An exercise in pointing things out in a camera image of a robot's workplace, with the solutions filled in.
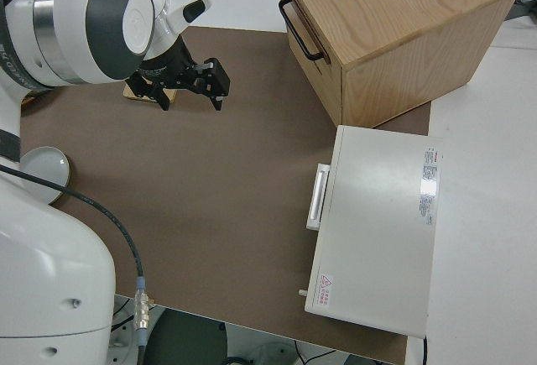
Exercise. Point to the white toaster oven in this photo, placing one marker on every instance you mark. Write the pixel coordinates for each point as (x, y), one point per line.
(377, 222)

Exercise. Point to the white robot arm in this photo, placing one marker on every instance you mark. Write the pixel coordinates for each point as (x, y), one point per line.
(42, 256)

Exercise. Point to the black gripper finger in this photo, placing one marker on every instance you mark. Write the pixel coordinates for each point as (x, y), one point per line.
(164, 102)
(218, 102)

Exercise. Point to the wooden drawer box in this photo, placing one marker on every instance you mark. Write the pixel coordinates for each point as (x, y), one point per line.
(398, 25)

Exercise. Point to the small wooden block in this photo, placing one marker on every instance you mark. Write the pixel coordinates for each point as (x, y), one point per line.
(170, 95)

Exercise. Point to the gray round plate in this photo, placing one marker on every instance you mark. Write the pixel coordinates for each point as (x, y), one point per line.
(46, 168)

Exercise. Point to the white oven knob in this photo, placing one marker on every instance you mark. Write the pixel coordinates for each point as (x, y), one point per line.
(300, 292)

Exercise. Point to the brown table mat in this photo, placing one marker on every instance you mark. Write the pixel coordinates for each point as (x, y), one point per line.
(210, 172)

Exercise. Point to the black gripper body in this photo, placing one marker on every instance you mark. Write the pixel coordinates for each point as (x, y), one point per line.
(168, 69)

